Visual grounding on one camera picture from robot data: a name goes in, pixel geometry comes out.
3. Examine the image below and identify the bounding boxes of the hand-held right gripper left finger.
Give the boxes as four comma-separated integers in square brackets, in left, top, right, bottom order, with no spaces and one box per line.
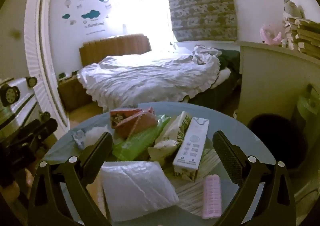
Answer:
[27,131,113,226]

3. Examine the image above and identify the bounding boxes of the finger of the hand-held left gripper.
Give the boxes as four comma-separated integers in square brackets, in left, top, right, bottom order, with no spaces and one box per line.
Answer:
[10,117,58,153]

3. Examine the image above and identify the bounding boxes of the wooden nightstand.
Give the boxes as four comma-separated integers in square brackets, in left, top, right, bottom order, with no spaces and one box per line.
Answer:
[57,76,93,112]

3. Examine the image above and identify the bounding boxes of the white snack packet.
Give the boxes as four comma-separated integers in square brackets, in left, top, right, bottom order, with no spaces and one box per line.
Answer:
[147,111,193,165]

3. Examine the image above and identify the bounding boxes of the pink plush toy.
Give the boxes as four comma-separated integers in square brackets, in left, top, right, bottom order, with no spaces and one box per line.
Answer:
[259,24,282,46]

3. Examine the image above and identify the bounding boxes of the white desk cabinet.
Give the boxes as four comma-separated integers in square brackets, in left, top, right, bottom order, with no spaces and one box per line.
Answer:
[237,40,320,128]

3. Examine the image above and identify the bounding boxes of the brown padded headboard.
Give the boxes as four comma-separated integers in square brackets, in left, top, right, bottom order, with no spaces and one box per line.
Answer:
[79,34,152,67]

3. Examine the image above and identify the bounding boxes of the stack of foam mats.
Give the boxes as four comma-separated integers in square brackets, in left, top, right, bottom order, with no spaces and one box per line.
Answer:
[282,16,320,55]

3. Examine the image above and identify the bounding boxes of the cloud wall stickers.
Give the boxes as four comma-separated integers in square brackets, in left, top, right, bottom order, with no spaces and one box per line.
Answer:
[61,0,112,36]

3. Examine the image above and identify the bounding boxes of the green plastic packet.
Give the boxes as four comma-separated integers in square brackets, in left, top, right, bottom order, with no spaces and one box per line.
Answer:
[112,114,171,162]

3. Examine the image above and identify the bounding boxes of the red paper box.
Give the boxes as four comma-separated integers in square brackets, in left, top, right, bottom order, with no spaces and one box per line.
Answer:
[109,107,158,140]

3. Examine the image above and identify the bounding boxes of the dark green blanket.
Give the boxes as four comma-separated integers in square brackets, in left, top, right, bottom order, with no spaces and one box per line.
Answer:
[186,48,241,108]

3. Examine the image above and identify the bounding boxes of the white milk carton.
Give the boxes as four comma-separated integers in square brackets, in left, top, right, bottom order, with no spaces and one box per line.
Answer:
[172,117,210,182]

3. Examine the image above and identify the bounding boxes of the white louvered wardrobe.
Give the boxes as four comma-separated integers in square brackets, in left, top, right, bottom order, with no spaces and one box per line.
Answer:
[24,0,71,130]

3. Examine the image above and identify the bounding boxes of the pink hair roller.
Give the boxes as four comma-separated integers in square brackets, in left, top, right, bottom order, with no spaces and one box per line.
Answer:
[202,174,222,218]

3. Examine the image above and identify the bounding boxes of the bed with white duvet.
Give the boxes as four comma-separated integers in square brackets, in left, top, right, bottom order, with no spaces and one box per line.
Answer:
[77,46,223,111]

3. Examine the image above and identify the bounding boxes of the black trash bin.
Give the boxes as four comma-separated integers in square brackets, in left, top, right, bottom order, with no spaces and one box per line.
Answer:
[247,114,308,170]

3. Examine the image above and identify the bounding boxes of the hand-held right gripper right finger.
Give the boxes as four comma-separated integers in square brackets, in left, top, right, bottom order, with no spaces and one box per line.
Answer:
[212,130,297,226]

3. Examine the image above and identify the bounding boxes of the pale green appliance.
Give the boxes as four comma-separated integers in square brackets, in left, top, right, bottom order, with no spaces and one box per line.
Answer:
[292,83,320,143]

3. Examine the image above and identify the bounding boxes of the floral patterned curtain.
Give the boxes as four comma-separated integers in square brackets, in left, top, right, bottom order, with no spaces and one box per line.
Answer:
[163,0,238,42]

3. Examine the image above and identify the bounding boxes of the white bubble mailer bag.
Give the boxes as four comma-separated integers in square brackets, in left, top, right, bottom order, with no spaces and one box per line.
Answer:
[99,161,180,222]

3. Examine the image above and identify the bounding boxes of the white plush toy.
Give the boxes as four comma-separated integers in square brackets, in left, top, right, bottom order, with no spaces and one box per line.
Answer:
[283,0,305,18]

